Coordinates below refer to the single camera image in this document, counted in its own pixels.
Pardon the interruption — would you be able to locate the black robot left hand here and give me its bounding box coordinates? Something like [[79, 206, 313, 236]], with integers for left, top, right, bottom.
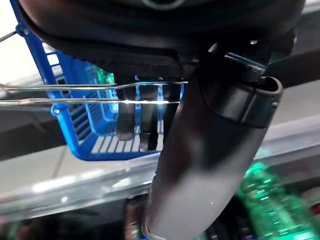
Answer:
[[9, 0, 308, 240]]

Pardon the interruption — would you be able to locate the blue plastic shopping basket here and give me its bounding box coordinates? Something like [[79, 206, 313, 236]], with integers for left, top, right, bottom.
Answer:
[[0, 0, 191, 162]]

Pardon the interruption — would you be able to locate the green Sprite bottle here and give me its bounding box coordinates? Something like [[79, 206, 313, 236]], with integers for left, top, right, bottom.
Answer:
[[96, 67, 118, 87], [234, 161, 320, 240]]

